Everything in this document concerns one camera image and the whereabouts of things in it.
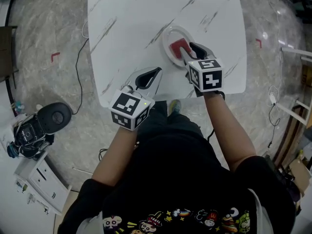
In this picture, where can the thin white rod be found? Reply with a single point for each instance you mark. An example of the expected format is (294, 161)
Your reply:
(82, 170)

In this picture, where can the cardboard box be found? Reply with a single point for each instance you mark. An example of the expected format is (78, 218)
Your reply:
(301, 174)

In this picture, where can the person's left forearm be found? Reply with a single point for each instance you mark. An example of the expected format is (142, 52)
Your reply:
(117, 155)

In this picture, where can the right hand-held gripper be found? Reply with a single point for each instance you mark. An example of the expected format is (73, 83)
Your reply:
(210, 79)

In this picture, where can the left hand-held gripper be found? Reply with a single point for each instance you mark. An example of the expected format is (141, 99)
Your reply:
(126, 103)

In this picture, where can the white marble table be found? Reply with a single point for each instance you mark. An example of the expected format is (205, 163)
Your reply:
(134, 21)

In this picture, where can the red block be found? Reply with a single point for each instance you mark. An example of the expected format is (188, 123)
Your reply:
(175, 46)

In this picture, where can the white power strip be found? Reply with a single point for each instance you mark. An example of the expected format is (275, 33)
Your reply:
(272, 99)

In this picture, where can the person's black trousers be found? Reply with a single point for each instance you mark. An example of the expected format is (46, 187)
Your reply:
(175, 123)

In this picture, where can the person's right forearm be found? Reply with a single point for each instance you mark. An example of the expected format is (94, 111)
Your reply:
(226, 130)

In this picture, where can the person's black printed shirt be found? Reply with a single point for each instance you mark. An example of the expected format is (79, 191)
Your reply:
(175, 179)

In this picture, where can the brown wooden cabinet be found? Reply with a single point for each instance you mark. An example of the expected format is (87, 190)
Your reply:
(6, 55)

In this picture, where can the white drawer cabinet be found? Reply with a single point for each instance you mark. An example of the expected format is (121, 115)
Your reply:
(44, 181)

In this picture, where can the white frame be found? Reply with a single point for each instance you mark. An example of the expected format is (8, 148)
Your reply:
(299, 101)

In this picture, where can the person's right shoe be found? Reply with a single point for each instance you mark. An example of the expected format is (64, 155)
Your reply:
(175, 107)

